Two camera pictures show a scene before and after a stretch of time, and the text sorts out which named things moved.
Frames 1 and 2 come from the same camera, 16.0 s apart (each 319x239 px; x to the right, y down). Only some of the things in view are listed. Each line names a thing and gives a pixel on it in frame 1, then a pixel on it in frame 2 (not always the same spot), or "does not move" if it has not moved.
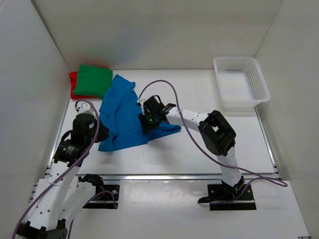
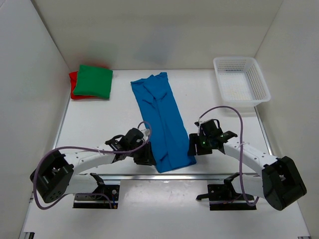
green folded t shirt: (93, 80) does not move
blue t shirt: (121, 105) → (168, 135)
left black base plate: (105, 197) does not move
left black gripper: (104, 133) → (147, 158)
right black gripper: (147, 127) → (194, 139)
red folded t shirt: (73, 76) does not move
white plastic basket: (241, 83) does not move
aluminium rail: (161, 177) does not move
